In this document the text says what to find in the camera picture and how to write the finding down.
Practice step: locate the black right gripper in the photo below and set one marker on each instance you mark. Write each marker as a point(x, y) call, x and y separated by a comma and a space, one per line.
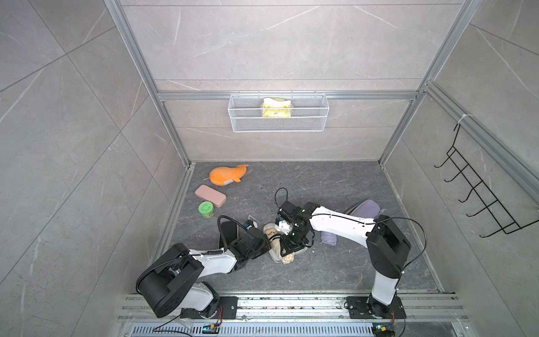
point(288, 248)

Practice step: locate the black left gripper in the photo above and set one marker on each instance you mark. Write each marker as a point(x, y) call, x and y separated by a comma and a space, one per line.
point(264, 240)

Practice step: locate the white zippered umbrella sleeve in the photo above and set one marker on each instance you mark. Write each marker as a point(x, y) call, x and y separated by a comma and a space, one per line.
point(285, 252)

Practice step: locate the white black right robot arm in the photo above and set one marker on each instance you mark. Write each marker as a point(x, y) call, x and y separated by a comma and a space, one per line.
point(386, 244)

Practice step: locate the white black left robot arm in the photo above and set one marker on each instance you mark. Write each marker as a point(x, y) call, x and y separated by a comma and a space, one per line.
point(175, 279)

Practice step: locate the purple folded umbrella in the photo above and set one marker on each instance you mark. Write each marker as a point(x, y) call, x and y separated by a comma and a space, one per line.
point(329, 239)

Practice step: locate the purple zippered umbrella sleeve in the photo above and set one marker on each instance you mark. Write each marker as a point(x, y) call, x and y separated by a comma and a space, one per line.
point(366, 209)

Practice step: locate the pink hard case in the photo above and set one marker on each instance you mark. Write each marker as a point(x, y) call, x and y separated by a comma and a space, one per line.
point(209, 194)

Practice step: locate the green lidded air freshener can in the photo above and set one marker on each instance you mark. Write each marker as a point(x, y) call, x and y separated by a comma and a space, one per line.
point(206, 209)

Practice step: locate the orange plush whale toy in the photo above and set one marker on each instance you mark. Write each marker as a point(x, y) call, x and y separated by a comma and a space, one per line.
point(223, 176)

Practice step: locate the yellow packet in basket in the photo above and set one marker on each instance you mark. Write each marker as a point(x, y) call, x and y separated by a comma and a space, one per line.
point(276, 108)

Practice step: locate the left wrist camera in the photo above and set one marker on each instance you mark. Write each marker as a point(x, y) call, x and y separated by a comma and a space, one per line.
point(251, 222)

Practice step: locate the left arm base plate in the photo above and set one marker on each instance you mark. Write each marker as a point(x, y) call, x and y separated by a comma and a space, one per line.
point(224, 307)

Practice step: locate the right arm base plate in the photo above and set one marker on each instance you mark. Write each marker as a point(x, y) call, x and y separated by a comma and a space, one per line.
point(366, 307)

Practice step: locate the white wire wall basket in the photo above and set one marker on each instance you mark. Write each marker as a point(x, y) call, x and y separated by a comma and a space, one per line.
point(291, 112)

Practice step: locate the aluminium mounting rail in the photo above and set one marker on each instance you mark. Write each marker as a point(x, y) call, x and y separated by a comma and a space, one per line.
point(299, 314)

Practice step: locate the black wire hook rack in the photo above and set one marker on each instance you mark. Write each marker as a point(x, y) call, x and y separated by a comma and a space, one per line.
point(478, 188)

